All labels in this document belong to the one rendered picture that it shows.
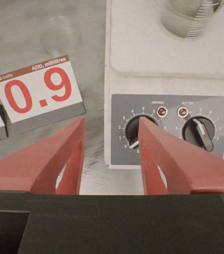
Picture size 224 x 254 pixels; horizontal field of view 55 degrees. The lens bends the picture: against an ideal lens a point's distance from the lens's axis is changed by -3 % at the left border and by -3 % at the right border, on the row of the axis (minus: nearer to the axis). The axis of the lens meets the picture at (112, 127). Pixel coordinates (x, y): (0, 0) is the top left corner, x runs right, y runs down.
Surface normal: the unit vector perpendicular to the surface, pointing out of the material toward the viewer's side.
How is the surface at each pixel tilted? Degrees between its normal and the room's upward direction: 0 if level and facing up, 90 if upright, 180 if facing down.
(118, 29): 0
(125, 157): 30
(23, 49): 0
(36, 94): 40
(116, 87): 0
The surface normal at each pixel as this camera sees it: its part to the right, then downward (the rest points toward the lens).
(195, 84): -0.01, 0.27
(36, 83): 0.19, 0.40
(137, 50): 0.00, -0.25
